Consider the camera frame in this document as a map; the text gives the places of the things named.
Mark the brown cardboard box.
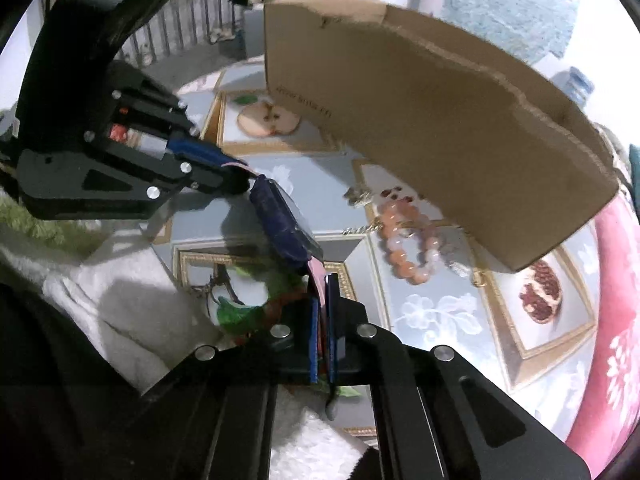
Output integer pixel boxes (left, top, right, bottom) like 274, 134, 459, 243
263, 0, 621, 273

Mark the clear bead bracelet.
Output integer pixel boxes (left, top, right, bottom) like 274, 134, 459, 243
442, 242, 489, 288

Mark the water dispenser with blue bottle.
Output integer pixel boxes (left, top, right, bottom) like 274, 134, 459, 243
552, 66, 596, 108

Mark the white plush garment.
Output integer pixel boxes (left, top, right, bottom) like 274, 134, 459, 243
0, 225, 221, 396

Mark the gold chain necklace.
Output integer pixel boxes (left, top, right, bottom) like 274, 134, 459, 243
342, 185, 382, 236

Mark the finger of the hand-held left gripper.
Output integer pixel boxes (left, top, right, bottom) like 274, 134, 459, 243
110, 62, 247, 170
20, 151, 252, 221

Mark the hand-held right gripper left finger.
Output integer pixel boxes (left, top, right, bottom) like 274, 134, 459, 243
65, 274, 328, 480

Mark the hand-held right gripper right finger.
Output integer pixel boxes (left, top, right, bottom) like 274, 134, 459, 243
326, 272, 590, 480

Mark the dark blue wristwatch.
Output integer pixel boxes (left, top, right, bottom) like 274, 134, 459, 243
222, 160, 343, 421

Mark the pink blanket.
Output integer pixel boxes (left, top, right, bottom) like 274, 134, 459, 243
565, 195, 640, 456

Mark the teal patterned cloth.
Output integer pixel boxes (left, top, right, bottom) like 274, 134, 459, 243
415, 0, 581, 61

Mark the orange pink bead bracelet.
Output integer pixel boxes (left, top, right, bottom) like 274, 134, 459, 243
375, 200, 446, 283

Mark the metal rack with string lights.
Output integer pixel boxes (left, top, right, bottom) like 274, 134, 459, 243
117, 0, 251, 68

